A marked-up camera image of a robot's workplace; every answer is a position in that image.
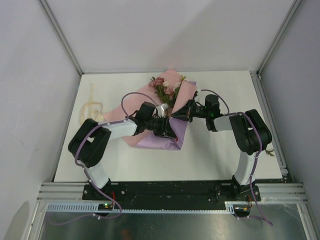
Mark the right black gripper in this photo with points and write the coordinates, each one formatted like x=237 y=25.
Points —
x=186 y=113

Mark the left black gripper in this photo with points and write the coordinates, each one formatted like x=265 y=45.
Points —
x=165 y=130

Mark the pink wrapping paper sheet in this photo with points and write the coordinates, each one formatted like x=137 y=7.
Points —
x=132 y=102

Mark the light pink rose stem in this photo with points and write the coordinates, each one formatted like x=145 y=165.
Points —
x=177 y=85

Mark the dark pink rose stem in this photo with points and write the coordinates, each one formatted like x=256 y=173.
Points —
x=163 y=90

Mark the cream ribbon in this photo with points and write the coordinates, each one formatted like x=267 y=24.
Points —
x=91 y=109

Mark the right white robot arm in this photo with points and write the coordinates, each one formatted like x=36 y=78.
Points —
x=251 y=135

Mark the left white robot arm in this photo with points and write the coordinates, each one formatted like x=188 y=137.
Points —
x=90 y=141

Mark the small dry leaf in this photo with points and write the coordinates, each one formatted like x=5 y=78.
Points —
x=270 y=152

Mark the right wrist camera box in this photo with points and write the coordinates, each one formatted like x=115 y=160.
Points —
x=197 y=95

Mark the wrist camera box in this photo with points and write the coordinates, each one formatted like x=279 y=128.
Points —
x=162 y=110
x=197 y=95

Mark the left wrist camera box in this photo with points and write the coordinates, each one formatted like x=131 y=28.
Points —
x=162 y=110

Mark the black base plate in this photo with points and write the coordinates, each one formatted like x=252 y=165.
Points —
x=190 y=195

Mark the aluminium frame rail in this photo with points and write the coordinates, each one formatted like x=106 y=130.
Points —
x=61 y=191

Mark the white cable duct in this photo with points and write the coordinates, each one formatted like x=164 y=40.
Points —
x=97 y=208

